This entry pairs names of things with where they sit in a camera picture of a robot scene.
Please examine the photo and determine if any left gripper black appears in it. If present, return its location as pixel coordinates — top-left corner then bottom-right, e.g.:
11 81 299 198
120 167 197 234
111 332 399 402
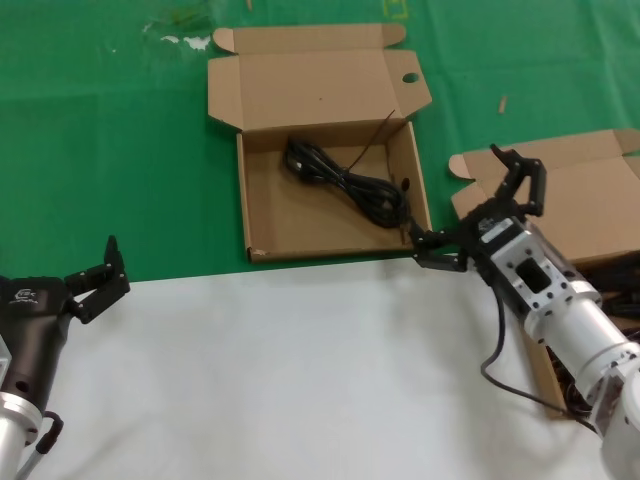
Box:
0 234 132 409

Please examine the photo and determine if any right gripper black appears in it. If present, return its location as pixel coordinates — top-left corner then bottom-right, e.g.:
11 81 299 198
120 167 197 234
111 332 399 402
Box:
409 143 547 297

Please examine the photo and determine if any black cable bundle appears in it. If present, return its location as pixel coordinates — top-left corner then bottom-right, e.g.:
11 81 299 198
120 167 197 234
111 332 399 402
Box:
284 137 414 231

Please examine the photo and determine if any cardboard box with lid hole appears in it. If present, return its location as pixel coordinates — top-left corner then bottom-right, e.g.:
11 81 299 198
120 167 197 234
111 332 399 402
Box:
207 23 434 264

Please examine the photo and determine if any green table cloth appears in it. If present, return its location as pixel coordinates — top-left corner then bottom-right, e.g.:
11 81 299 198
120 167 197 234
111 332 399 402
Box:
0 0 640 286

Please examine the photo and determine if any black zip tie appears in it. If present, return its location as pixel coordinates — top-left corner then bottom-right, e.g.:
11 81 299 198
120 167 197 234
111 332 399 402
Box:
348 109 397 172

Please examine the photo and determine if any right wrist camera mount silver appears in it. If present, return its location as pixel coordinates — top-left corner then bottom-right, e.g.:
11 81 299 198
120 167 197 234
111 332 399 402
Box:
477 218 584 321

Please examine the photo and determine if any cardboard box holding cables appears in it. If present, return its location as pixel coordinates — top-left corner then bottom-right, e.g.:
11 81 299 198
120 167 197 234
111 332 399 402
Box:
448 128 640 421

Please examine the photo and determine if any pile of black cables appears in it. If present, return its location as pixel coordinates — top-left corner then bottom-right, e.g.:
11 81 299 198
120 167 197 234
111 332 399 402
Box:
544 249 640 417

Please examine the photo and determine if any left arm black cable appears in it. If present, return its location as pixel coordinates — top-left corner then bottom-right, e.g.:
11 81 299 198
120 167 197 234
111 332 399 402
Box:
19 410 65 476

